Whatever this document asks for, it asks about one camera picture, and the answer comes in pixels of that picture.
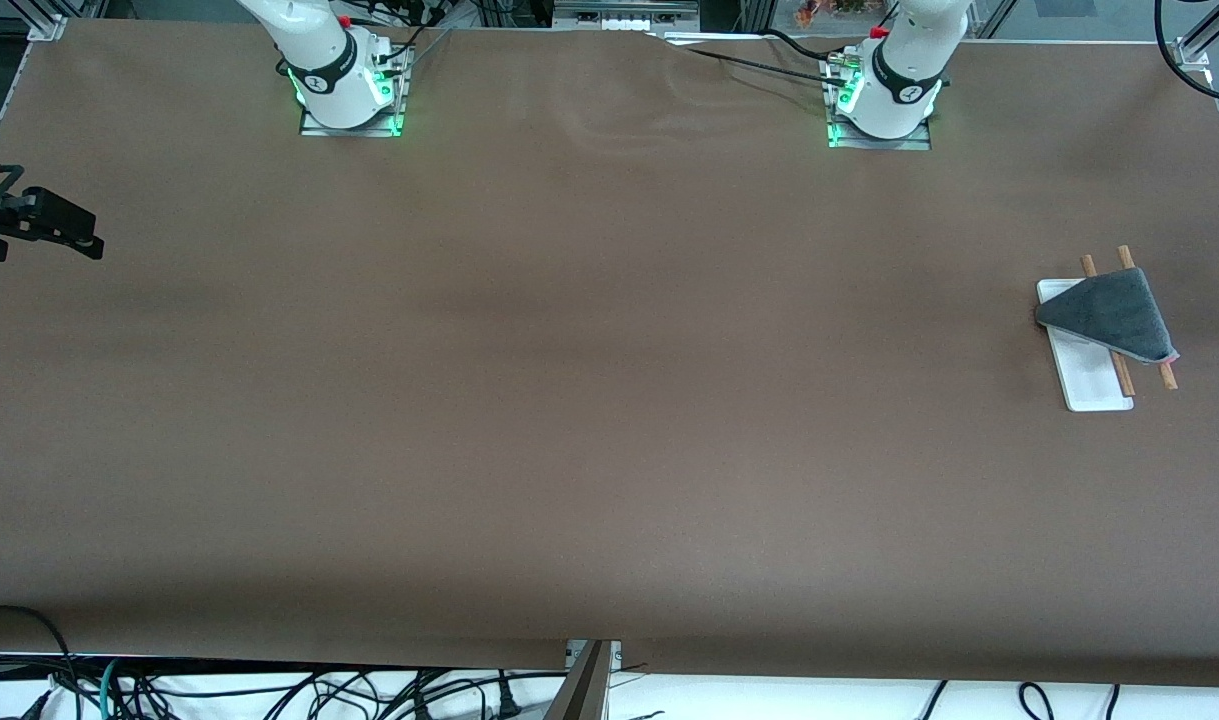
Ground grey microfibre towel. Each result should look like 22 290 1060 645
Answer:
1034 267 1181 365

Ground white power strip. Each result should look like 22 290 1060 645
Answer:
554 0 700 31

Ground orange artificial flowers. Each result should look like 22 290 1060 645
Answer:
794 0 895 26

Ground aluminium frame profile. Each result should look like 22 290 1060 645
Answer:
24 0 70 42
1174 0 1219 71

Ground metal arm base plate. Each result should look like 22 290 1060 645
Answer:
826 120 933 152
299 108 407 139

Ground thick black looped cable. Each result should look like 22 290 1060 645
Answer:
0 605 82 720

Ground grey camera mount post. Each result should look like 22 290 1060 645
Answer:
544 640 620 720

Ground black cable on table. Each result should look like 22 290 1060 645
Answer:
764 28 845 61
681 45 850 85

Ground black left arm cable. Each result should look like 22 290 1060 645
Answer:
1154 0 1219 105

